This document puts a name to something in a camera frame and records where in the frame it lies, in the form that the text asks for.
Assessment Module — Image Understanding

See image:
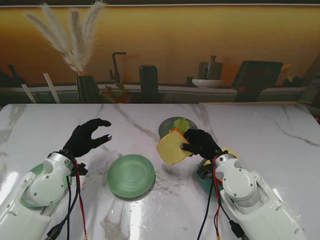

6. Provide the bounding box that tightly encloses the white pampas grass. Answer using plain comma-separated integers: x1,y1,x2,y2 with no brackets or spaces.
23,1,106,76

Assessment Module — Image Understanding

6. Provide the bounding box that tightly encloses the yellow plush toy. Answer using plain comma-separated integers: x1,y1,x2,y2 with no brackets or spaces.
99,81,131,104

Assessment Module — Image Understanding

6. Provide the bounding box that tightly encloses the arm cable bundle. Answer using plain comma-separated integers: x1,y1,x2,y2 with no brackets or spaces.
196,156,247,240
46,159,89,240

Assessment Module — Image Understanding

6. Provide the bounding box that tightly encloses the black kitchen faucet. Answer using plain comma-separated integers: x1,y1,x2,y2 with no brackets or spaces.
109,51,127,85

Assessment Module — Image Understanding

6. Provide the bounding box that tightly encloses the dark leaning board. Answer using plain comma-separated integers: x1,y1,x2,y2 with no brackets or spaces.
232,60,284,102

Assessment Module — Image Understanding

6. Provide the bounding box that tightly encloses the long white stick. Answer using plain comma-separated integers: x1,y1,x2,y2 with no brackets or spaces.
42,73,61,104

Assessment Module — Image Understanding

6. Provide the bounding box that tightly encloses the black cylindrical canister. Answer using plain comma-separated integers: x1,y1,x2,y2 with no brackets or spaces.
138,64,159,104

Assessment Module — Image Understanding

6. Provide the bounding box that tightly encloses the light green egg plate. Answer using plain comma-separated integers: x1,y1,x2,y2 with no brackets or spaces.
19,162,72,209

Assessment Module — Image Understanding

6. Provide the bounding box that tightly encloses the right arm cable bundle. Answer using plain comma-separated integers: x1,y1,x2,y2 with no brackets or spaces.
196,156,247,240

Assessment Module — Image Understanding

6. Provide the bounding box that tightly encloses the teal round plate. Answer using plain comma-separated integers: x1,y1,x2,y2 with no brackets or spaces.
197,159,219,193

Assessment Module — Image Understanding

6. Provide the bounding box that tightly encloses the yellow toast bread slice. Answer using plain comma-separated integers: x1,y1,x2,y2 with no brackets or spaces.
156,128,193,166
202,148,238,181

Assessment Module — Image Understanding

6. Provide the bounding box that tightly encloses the short white stick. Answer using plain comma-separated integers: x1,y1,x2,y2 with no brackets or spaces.
21,84,38,104

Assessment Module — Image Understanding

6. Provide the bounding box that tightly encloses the grey lidded pot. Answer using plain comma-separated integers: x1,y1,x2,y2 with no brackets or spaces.
198,55,224,80

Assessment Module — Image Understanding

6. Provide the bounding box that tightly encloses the green lettuce leaf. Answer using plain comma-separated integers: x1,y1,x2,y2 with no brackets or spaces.
171,118,193,134

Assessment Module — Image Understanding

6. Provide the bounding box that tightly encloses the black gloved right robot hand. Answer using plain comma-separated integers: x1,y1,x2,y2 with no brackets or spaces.
180,128,223,161

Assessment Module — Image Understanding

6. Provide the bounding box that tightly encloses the grey round plate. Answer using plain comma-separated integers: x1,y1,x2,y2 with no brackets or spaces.
158,116,199,141

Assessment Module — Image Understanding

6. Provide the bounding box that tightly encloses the white bowl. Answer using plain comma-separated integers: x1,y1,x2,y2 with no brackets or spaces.
191,79,225,88

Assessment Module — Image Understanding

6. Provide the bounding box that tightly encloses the dark green ribbed vase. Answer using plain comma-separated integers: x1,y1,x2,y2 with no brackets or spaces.
75,74,101,103

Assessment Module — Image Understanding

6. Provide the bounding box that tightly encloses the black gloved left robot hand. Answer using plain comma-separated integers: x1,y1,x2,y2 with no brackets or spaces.
61,118,113,158

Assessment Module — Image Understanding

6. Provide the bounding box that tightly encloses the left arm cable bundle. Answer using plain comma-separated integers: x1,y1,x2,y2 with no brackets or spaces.
46,159,89,240

